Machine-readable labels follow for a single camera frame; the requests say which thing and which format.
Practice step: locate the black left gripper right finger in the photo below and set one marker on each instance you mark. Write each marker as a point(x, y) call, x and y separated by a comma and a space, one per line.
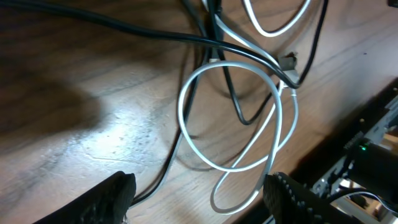
point(289, 202)

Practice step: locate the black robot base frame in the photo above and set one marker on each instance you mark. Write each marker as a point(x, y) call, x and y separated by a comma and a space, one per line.
point(353, 169)

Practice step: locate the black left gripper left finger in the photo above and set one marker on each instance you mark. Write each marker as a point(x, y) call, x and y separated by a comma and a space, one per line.
point(107, 202)

